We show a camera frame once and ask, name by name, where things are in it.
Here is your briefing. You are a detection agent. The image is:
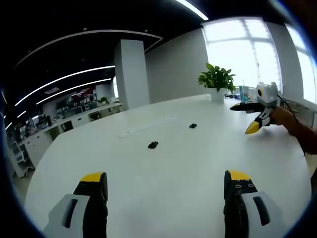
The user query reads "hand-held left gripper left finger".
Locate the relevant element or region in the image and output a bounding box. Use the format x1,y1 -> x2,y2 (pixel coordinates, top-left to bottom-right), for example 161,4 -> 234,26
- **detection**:
42,171 -> 109,238

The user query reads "white office chair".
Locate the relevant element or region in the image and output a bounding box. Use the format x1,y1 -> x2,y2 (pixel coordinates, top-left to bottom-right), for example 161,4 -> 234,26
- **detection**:
9,142 -> 35,178

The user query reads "white plant pot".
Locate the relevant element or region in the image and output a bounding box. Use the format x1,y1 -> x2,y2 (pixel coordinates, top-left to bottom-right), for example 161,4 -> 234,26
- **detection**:
210,88 -> 226,102

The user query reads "blue cup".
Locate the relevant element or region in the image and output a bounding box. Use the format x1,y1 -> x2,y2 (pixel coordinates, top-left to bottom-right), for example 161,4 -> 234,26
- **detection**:
239,85 -> 250,102

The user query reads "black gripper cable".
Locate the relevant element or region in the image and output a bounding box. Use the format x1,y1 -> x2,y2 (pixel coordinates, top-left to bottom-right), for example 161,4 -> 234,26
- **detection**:
276,93 -> 302,124

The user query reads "green potted plant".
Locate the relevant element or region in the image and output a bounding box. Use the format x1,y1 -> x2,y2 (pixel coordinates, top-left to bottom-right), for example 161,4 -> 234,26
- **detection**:
197,62 -> 237,94

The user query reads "white office desk row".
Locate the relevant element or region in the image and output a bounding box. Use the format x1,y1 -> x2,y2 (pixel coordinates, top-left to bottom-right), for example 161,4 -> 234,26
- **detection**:
14,101 -> 123,172

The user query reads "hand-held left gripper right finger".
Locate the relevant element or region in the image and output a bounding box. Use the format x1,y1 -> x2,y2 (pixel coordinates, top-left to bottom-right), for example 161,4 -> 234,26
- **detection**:
223,170 -> 285,238

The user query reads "person's right hand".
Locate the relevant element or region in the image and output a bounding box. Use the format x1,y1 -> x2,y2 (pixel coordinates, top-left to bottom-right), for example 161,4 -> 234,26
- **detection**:
269,106 -> 302,136

